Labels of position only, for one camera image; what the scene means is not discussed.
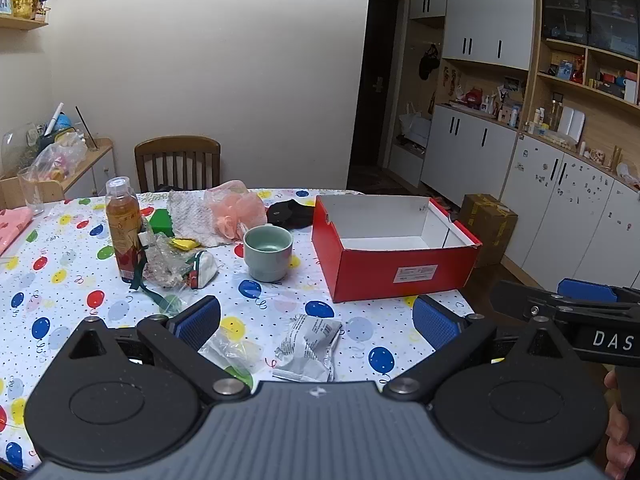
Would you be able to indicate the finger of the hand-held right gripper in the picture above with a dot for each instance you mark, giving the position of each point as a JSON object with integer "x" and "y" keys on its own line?
{"x": 515, "y": 297}
{"x": 585, "y": 290}

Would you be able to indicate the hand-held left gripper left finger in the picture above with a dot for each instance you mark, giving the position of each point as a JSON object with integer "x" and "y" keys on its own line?
{"x": 197, "y": 317}

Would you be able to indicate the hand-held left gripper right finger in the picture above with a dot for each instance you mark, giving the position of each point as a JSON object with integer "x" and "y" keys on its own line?
{"x": 436, "y": 322}

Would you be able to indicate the yellow sponge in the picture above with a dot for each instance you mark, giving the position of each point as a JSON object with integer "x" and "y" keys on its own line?
{"x": 184, "y": 244}

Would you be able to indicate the red shoe box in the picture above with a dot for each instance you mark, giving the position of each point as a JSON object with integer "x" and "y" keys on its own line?
{"x": 360, "y": 270}

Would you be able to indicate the grey white towel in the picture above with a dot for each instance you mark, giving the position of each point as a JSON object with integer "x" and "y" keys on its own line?
{"x": 192, "y": 217}

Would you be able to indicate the green sponge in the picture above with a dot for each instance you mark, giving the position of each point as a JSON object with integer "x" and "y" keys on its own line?
{"x": 161, "y": 222}

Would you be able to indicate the pink bath pouf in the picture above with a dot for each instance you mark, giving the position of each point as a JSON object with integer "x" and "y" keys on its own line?
{"x": 235, "y": 207}

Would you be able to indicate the black soft cap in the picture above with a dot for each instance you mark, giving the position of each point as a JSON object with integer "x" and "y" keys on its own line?
{"x": 290, "y": 214}

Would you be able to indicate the person's right hand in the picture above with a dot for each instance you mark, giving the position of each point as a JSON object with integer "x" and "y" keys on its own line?
{"x": 617, "y": 427}

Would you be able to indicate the clear plastic bag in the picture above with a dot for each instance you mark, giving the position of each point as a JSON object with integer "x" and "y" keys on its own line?
{"x": 225, "y": 347}

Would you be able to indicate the crumpled clear plastic wrap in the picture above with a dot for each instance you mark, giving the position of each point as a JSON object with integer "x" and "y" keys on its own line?
{"x": 162, "y": 260}

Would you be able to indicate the cardboard box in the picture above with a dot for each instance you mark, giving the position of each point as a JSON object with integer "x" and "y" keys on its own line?
{"x": 487, "y": 225}

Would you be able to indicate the pale green cup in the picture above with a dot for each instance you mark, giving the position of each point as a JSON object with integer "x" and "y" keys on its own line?
{"x": 267, "y": 260}

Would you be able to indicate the crumpled silver packet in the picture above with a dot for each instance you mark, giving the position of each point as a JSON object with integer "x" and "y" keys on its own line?
{"x": 305, "y": 345}

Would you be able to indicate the tea bottle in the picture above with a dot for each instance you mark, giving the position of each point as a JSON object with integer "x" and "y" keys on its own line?
{"x": 122, "y": 230}

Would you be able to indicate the dark cushion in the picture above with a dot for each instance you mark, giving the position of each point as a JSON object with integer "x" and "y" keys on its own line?
{"x": 164, "y": 188}

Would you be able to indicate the wooden chair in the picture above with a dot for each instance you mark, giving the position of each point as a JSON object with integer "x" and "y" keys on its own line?
{"x": 175, "y": 147}

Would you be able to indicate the white wood-topped side cabinet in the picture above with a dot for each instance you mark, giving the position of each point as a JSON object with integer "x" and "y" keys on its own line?
{"x": 97, "y": 152}

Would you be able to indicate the white shopping bag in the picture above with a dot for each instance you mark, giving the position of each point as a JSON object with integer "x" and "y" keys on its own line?
{"x": 415, "y": 127}

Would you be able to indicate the pink cloth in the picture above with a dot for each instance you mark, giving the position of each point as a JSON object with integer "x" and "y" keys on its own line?
{"x": 12, "y": 227}

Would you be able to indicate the drinking glass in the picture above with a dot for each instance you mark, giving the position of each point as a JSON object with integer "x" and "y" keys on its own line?
{"x": 31, "y": 192}

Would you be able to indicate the plastic bag of items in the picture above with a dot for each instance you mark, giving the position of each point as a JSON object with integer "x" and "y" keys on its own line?
{"x": 57, "y": 157}

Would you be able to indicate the dark door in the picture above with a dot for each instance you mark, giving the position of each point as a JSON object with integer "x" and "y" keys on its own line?
{"x": 372, "y": 85}

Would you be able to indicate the black hanging bag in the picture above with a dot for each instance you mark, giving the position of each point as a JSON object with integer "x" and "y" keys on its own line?
{"x": 428, "y": 62}

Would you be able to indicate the white and wood wall cabinet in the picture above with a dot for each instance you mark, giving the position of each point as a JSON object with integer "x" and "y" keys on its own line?
{"x": 485, "y": 15}

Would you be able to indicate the wooden wall shelf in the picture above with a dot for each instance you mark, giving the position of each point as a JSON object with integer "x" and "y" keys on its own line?
{"x": 25, "y": 22}

